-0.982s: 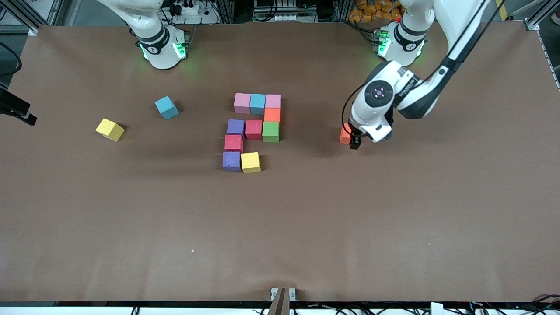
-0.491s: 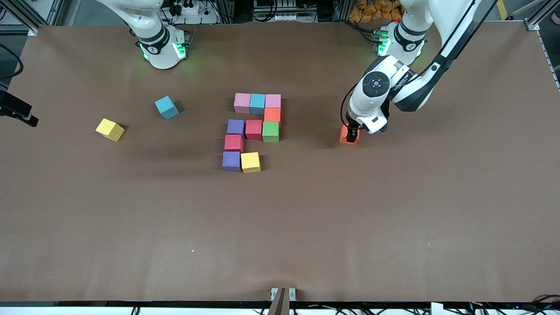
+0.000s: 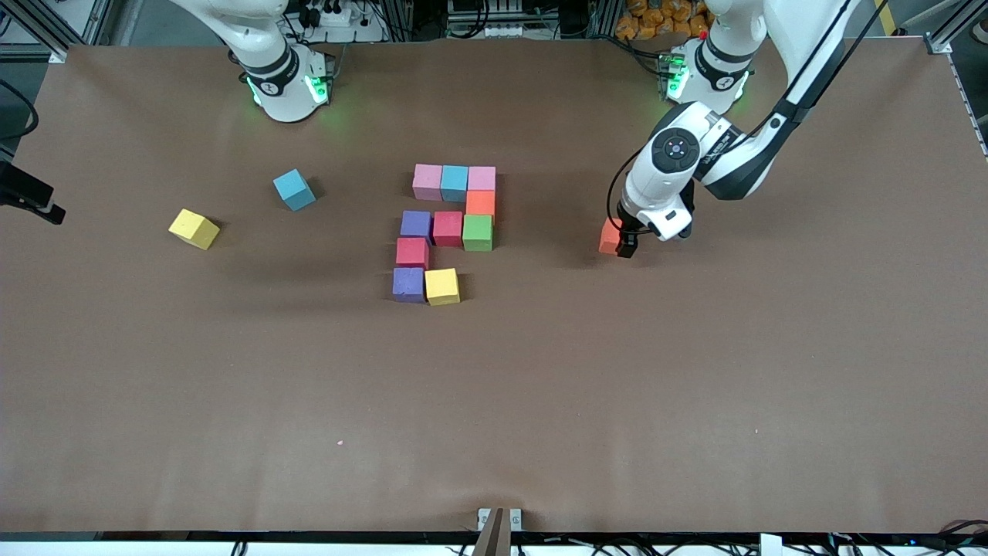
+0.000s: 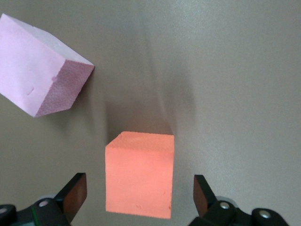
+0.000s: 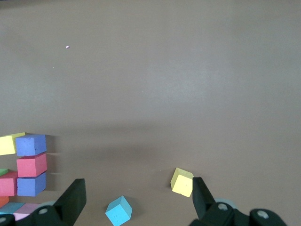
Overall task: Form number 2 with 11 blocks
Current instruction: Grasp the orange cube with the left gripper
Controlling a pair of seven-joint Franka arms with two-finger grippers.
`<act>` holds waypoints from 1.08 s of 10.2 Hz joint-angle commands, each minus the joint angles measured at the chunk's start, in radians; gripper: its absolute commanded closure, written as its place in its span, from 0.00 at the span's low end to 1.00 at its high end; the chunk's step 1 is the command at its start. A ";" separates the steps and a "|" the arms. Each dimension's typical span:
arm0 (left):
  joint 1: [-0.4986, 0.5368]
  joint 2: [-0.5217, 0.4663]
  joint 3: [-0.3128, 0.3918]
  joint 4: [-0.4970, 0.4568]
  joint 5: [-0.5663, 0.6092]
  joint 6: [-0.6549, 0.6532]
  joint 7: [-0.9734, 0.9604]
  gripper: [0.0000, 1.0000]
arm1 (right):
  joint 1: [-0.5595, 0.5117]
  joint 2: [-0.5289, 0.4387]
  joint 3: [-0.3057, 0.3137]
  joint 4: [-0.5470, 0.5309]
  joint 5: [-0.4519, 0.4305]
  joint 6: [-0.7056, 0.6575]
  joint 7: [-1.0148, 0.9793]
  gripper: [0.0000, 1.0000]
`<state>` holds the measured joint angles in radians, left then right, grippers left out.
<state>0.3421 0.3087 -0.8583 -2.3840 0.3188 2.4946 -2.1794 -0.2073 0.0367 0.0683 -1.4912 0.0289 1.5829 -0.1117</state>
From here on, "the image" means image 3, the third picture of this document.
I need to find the white power strip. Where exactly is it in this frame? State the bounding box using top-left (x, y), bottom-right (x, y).
top-left (297, 0), bottom-right (387, 44)
top-left (450, 22), bottom-right (526, 39)

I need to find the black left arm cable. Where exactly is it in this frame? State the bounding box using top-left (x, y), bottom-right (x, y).
top-left (607, 0), bottom-right (888, 232)

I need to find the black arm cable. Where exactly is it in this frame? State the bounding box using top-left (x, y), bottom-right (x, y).
top-left (0, 77), bottom-right (39, 141)
top-left (607, 0), bottom-right (888, 232)

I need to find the light blue foam cube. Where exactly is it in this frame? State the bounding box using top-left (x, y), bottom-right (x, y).
top-left (441, 164), bottom-right (470, 203)
top-left (273, 168), bottom-right (316, 212)

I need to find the aluminium frame beam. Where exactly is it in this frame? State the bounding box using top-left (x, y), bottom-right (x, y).
top-left (922, 0), bottom-right (988, 55)
top-left (0, 0), bottom-right (117, 64)

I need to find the yellow foam cube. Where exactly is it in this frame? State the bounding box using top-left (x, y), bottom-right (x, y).
top-left (168, 208), bottom-right (222, 251)
top-left (425, 267), bottom-right (462, 307)

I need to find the aluminium frame post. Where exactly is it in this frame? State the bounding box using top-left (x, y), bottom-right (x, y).
top-left (386, 0), bottom-right (414, 41)
top-left (587, 0), bottom-right (618, 38)

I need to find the green foam cube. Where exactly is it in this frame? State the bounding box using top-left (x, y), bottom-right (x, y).
top-left (462, 214), bottom-right (494, 253)

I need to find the metal bracket with brown bar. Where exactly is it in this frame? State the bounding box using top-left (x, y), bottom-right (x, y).
top-left (472, 507), bottom-right (524, 556)

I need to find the white table side rail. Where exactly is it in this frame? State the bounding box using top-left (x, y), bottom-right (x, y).
top-left (946, 50), bottom-right (988, 163)

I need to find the white table edge rail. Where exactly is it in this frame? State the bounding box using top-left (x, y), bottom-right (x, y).
top-left (0, 539), bottom-right (988, 556)

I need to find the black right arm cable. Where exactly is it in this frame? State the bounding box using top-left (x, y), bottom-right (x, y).
top-left (0, 77), bottom-right (39, 141)

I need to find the brown table cover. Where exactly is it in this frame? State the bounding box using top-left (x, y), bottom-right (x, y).
top-left (0, 37), bottom-right (988, 535)

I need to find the pile of orange balls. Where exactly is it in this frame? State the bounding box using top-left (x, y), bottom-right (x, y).
top-left (615, 0), bottom-right (712, 41)

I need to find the red foam cube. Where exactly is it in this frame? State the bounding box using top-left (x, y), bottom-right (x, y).
top-left (432, 211), bottom-right (464, 248)
top-left (396, 236), bottom-right (430, 271)

